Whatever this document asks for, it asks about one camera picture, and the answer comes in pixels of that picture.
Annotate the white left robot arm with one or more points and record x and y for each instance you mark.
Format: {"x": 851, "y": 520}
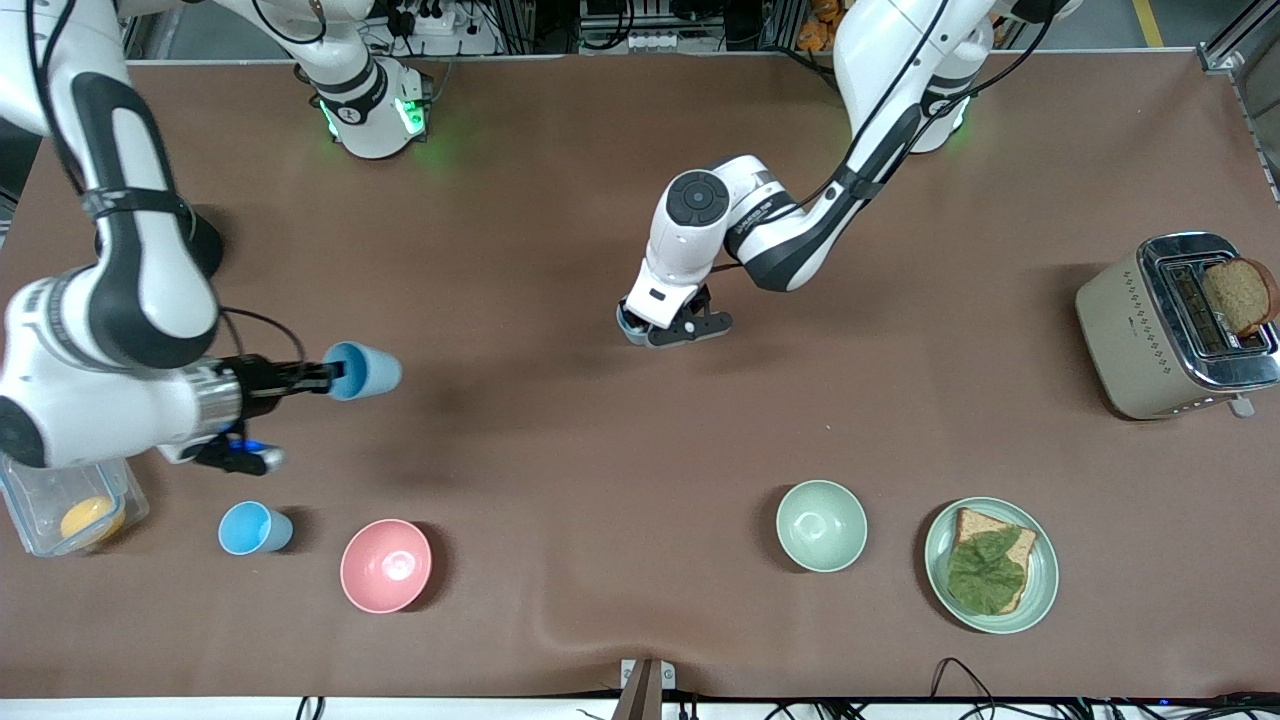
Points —
{"x": 790, "y": 230}

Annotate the pink bowl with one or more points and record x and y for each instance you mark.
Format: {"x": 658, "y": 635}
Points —
{"x": 385, "y": 566}

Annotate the pale green plate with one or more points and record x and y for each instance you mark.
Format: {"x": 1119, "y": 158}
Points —
{"x": 1042, "y": 590}

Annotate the green lettuce leaf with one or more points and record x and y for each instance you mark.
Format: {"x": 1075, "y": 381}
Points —
{"x": 985, "y": 572}

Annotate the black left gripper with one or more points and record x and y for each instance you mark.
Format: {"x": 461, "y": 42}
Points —
{"x": 633, "y": 320}

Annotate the brown bread slice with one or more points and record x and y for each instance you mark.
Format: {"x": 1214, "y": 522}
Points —
{"x": 1240, "y": 295}
{"x": 1000, "y": 522}

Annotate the yellow round fruit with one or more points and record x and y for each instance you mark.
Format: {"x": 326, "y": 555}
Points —
{"x": 90, "y": 518}

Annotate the white power strip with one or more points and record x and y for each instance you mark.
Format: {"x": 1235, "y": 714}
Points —
{"x": 425, "y": 20}

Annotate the metal table clamp bracket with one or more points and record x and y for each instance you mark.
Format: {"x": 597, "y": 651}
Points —
{"x": 645, "y": 685}

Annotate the pale green bowl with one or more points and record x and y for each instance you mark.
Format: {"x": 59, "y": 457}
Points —
{"x": 822, "y": 526}

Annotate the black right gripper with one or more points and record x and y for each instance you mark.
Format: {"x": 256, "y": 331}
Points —
{"x": 262, "y": 384}

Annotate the brown table mat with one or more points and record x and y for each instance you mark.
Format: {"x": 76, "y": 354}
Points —
{"x": 560, "y": 500}

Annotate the beige and chrome toaster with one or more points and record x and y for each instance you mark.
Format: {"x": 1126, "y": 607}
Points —
{"x": 1130, "y": 340}

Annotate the light blue plastic cup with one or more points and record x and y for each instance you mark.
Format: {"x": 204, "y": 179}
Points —
{"x": 250, "y": 528}
{"x": 372, "y": 371}
{"x": 629, "y": 326}

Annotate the clear plastic storage container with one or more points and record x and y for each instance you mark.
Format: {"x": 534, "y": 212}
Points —
{"x": 35, "y": 515}

